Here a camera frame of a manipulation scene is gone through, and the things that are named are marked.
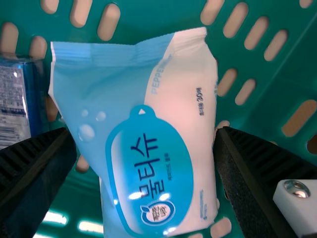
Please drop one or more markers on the teal shopping basket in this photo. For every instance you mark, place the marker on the teal shopping basket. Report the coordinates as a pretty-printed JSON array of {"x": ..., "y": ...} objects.
[{"x": 158, "y": 15}]

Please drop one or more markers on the blue labelled box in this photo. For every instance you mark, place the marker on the blue labelled box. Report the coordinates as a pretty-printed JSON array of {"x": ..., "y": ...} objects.
[{"x": 15, "y": 99}]

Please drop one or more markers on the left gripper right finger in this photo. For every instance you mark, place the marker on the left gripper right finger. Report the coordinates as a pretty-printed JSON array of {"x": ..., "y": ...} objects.
[{"x": 252, "y": 173}]

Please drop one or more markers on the blue white wet wipes pack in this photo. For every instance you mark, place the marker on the blue white wet wipes pack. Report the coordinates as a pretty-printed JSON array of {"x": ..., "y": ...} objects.
[{"x": 123, "y": 86}]

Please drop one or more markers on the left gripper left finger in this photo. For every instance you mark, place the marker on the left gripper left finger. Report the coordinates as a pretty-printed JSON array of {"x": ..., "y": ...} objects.
[{"x": 32, "y": 173}]

